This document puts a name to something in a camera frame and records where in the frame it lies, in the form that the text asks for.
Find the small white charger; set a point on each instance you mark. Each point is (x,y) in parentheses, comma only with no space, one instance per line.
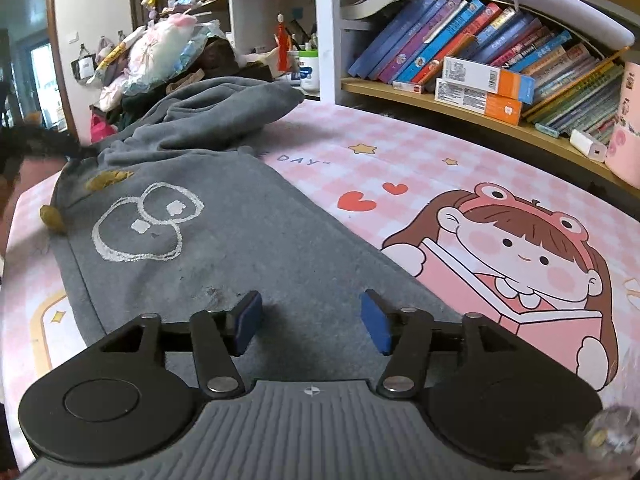
(587,145)

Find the lower white orange box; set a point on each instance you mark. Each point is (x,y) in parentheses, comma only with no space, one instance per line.
(479,101)

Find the grey hooded sweatshirt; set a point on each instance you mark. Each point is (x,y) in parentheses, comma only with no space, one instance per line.
(178,214)

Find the pink white plush pillow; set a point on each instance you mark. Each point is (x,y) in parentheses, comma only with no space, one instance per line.
(154,57)

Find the upper white orange box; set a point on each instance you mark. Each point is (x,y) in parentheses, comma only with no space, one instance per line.
(489,79)

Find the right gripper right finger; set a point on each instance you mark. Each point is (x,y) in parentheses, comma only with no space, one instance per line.
(405,336)

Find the pink cartoon table mat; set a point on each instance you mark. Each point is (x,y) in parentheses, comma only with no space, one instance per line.
(482,231)

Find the white bookshelf unit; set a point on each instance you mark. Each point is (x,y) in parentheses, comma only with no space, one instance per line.
(379,53)

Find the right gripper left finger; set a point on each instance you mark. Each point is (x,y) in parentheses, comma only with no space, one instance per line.
(217,338)

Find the white green pen jar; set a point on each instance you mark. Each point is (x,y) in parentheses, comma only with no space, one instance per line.
(309,70)

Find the red hanging tassel charm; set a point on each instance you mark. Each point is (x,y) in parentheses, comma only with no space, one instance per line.
(283,40)

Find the white orange box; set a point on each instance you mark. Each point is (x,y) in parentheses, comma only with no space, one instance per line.
(489,79)
(479,101)

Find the pink sticker tumbler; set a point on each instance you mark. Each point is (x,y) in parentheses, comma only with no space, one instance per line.
(623,155)

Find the fluffy keychain with bead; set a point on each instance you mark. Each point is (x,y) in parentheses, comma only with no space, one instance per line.
(607,448)

